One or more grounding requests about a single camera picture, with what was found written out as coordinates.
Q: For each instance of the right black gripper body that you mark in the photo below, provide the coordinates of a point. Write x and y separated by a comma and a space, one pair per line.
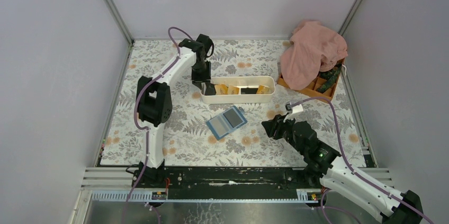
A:
284, 129

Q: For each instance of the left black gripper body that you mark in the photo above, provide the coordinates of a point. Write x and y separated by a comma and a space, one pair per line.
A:
200, 71

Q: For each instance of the tan credit card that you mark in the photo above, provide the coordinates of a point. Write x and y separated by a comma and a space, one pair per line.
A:
221, 89

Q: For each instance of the blue leather card holder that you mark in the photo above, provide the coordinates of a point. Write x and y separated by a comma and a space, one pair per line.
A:
220, 127

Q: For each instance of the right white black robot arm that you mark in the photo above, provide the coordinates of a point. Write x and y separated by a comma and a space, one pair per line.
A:
327, 166

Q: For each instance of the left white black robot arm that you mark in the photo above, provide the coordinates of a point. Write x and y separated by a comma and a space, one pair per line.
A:
154, 101

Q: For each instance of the black item in bin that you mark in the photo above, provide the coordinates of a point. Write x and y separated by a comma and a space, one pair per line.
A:
248, 90

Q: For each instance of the white oblong plastic bin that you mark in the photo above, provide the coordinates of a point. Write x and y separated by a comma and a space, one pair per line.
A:
235, 84

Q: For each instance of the orange wooden divided tray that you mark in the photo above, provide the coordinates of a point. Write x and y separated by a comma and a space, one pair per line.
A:
310, 89

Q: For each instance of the floral patterned table mat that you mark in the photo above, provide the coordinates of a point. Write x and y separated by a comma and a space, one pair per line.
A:
187, 139

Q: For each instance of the green camouflage item in tray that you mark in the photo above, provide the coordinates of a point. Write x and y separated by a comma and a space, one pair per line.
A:
328, 78

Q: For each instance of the pink crumpled cloth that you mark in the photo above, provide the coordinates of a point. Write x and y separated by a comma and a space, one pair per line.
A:
314, 48

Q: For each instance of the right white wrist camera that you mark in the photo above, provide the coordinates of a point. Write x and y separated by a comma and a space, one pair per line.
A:
293, 108

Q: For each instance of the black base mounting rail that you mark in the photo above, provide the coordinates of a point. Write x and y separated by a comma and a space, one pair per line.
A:
227, 183

